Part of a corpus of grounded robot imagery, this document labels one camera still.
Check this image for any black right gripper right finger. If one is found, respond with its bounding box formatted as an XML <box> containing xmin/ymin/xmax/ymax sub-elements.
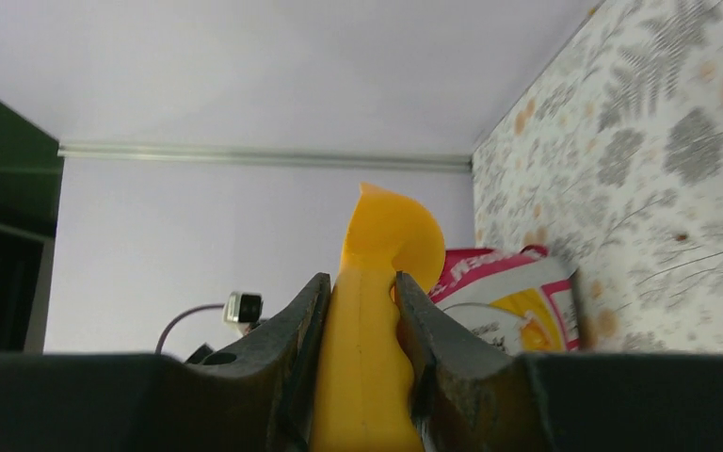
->
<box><xmin>394</xmin><ymin>272</ymin><xmax>723</xmax><ymax>451</ymax></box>

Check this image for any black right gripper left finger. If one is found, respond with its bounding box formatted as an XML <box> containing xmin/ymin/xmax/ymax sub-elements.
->
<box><xmin>0</xmin><ymin>273</ymin><xmax>331</xmax><ymax>451</ymax></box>

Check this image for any yellow plastic scoop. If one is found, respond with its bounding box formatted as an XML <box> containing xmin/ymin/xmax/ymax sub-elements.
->
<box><xmin>309</xmin><ymin>183</ymin><xmax>445</xmax><ymax>451</ymax></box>

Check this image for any pet food bag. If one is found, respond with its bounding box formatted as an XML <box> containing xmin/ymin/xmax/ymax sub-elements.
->
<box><xmin>429</xmin><ymin>245</ymin><xmax>580</xmax><ymax>356</ymax></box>

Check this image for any floral table mat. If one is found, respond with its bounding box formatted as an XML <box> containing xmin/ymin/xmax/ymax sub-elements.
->
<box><xmin>473</xmin><ymin>1</ymin><xmax>723</xmax><ymax>353</ymax></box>

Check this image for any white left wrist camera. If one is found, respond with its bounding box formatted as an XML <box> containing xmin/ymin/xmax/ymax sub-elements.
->
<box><xmin>222</xmin><ymin>291</ymin><xmax>264</xmax><ymax>324</ymax></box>

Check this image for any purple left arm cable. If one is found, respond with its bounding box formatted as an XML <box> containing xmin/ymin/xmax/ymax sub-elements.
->
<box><xmin>153</xmin><ymin>302</ymin><xmax>227</xmax><ymax>356</ymax></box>

